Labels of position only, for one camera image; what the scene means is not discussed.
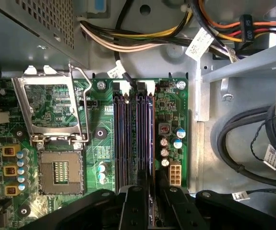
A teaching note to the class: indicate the CPU socket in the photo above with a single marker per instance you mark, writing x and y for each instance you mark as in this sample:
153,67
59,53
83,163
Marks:
61,172

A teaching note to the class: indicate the black-latched RAM slot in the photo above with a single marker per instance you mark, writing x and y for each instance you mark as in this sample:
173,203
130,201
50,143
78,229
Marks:
141,143
117,143

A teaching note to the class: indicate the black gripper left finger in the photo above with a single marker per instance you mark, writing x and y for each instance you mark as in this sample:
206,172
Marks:
135,206

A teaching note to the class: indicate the grey power supply unit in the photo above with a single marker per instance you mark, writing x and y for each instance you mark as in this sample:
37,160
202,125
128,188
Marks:
13,43

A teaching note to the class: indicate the white-latched RAM slot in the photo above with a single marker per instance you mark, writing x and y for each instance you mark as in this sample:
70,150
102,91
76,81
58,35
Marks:
127,143
150,87

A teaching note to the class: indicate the metal socket cover frame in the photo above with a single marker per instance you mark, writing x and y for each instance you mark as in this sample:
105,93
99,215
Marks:
23,105

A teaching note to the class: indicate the black and grey PC case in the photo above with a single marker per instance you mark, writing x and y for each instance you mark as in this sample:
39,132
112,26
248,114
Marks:
207,148

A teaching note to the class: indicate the white eight-pin power socket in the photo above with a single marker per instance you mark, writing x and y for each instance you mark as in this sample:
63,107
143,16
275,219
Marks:
175,173

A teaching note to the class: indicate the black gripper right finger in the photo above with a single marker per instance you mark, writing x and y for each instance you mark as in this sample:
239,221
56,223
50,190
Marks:
176,210

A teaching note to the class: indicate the green motherboard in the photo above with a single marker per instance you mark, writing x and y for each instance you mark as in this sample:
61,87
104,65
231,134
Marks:
99,115

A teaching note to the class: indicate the grey bracket with blue label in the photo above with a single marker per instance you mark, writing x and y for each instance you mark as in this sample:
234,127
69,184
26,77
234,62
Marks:
99,4

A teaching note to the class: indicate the grey metal drive cage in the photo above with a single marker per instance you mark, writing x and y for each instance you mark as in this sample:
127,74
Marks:
248,63

